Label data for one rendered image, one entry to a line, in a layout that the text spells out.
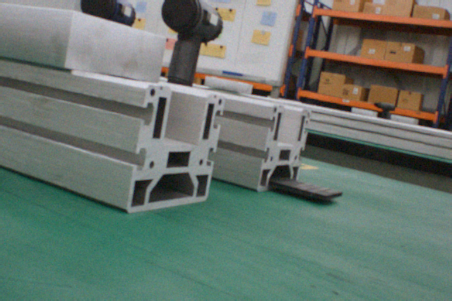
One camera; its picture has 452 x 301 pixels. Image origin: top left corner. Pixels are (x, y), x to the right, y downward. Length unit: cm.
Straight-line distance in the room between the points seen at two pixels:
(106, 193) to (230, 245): 9
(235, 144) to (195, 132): 13
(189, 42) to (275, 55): 272
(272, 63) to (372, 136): 172
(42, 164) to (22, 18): 11
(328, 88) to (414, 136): 889
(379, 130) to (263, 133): 142
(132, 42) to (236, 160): 16
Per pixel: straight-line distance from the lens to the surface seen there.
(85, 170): 38
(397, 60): 1030
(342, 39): 1175
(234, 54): 371
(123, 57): 43
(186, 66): 82
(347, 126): 196
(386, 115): 454
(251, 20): 368
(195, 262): 29
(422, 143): 189
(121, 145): 36
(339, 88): 1066
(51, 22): 41
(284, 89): 1089
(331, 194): 53
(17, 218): 32
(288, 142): 58
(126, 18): 98
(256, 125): 52
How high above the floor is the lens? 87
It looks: 6 degrees down
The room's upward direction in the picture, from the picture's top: 10 degrees clockwise
